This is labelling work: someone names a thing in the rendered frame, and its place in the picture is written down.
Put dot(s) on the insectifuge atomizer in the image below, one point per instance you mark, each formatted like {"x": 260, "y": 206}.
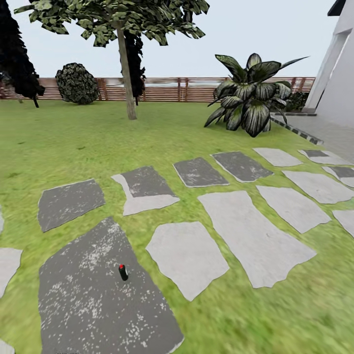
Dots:
{"x": 123, "y": 273}

